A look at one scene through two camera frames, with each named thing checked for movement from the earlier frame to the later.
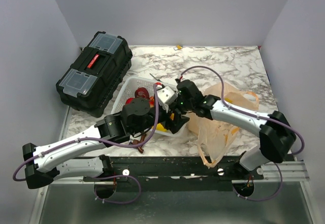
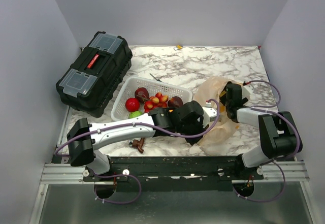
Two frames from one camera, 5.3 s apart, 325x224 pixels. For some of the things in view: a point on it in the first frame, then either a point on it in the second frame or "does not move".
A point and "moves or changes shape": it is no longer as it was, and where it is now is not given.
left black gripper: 178,121 → 199,123
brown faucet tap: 135,141 does not move
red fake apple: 141,92 does not move
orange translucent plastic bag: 214,136 moves or changes shape
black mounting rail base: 174,173 does not move
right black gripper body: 184,105 → 227,104
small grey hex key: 157,80 does not move
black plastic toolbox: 89,83 does not move
